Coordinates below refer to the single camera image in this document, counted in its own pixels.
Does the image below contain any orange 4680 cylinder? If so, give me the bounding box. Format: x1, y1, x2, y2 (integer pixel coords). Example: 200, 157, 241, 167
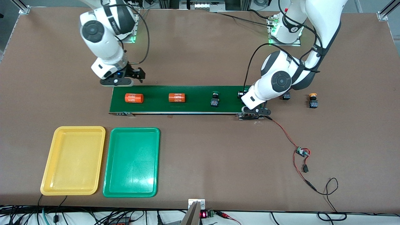
125, 93, 144, 104
168, 92, 187, 103

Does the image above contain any green conveyor belt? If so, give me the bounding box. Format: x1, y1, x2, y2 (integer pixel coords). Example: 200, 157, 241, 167
108, 84, 265, 121

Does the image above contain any green plastic tray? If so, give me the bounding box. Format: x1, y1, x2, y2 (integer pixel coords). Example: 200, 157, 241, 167
102, 127, 160, 198

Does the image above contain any equipment rack behind table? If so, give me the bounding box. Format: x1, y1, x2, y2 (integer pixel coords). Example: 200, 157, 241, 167
158, 0, 250, 13

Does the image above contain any yellow plastic tray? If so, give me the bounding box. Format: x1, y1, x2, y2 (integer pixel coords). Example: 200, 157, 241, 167
40, 126, 106, 196

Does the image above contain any red clip lead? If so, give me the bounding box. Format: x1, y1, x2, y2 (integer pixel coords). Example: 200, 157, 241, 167
215, 211, 242, 225

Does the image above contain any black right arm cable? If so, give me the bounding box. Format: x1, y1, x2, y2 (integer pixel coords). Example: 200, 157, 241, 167
114, 0, 150, 66

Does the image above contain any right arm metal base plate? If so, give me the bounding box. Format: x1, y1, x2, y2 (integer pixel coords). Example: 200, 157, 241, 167
123, 12, 140, 43

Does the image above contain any black cable on table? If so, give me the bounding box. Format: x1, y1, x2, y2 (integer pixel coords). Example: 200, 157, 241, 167
216, 9, 275, 27

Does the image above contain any silver mount bracket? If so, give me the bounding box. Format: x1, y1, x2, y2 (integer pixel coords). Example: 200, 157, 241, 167
188, 199, 206, 210

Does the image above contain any grey mount bar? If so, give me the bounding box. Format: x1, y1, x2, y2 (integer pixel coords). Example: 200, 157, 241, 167
180, 201, 201, 225

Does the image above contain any red and black wire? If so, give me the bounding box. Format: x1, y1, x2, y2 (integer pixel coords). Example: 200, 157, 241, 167
267, 116, 318, 192

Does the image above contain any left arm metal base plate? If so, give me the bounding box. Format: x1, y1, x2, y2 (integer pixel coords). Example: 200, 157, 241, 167
268, 16, 302, 47

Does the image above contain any thin black looped cable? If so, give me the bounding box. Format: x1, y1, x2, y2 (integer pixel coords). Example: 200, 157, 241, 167
314, 177, 347, 221

